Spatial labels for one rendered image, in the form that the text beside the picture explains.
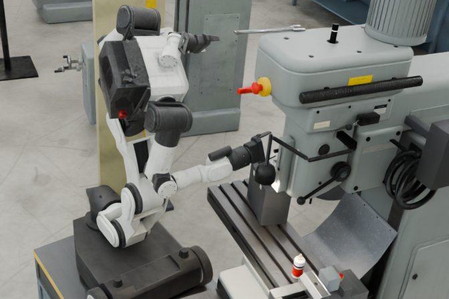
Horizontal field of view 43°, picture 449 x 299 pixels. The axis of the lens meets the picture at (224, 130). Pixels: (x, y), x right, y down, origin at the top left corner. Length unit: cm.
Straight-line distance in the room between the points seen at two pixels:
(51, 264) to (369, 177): 172
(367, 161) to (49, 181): 281
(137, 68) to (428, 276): 147
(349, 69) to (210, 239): 229
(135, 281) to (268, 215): 70
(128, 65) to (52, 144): 276
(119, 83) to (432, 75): 108
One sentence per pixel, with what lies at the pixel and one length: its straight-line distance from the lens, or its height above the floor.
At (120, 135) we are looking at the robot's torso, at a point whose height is 128.
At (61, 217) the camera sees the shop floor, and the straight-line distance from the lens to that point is 402.
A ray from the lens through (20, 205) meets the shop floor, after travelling 417.
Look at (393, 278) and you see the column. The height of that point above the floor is 89.
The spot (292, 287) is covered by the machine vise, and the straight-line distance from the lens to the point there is 214.
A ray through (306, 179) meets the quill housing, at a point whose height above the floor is 143.
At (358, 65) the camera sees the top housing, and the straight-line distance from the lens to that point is 178.
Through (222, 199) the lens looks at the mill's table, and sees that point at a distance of 259.
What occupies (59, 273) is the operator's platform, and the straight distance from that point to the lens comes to 306.
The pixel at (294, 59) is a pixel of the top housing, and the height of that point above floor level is 189.
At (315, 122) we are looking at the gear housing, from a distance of 180.
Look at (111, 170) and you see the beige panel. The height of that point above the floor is 31.
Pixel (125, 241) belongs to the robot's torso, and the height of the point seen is 69.
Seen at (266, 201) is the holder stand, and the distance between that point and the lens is 239.
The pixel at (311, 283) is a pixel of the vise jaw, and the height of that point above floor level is 107.
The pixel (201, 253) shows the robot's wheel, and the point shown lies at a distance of 285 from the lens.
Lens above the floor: 253
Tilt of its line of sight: 30 degrees down
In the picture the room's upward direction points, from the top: 6 degrees clockwise
